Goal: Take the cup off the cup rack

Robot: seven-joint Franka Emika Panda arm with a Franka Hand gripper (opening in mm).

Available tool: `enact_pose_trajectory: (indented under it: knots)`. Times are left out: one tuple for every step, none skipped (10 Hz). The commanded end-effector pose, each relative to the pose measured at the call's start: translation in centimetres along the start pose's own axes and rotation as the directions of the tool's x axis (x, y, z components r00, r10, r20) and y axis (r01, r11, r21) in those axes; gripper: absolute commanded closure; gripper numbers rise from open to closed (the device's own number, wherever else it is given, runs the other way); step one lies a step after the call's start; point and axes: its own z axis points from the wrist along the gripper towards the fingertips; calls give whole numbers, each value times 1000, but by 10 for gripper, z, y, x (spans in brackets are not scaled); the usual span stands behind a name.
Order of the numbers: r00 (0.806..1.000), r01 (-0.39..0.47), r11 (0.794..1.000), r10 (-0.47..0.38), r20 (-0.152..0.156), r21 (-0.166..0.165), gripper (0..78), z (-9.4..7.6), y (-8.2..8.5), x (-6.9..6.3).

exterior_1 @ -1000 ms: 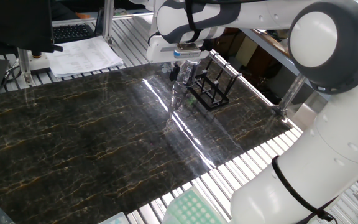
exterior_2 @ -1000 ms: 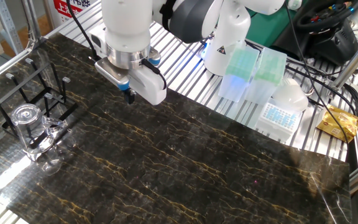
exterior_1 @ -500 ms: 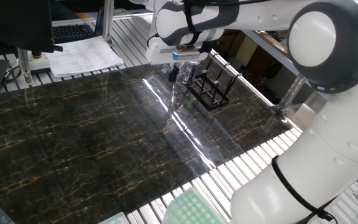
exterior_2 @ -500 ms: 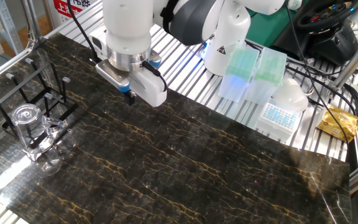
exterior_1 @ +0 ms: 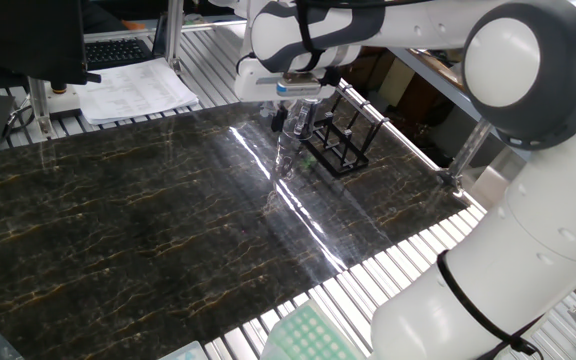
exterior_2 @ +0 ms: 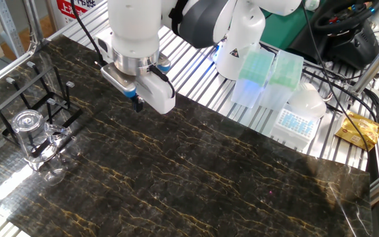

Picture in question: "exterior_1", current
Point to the green pipette tip box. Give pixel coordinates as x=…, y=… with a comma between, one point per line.
x=308, y=340

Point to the blue pipette tip box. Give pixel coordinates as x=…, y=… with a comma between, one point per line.
x=185, y=352

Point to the black marble pattern mat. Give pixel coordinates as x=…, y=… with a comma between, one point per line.
x=118, y=225

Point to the aluminium profile bar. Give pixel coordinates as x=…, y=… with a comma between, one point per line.
x=174, y=35
x=468, y=151
x=40, y=110

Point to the white Franka Panda arm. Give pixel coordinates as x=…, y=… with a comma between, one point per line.
x=543, y=250

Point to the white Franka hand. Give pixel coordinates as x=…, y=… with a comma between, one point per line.
x=253, y=82

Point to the black monitor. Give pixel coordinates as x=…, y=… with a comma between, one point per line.
x=18, y=40

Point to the white paper stack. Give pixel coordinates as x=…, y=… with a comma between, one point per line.
x=133, y=90

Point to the black keyboard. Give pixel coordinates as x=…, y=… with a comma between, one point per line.
x=115, y=52

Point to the grey metal shelf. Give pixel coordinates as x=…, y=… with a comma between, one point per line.
x=433, y=85

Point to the clear glass jar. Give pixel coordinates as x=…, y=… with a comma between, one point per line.
x=293, y=142

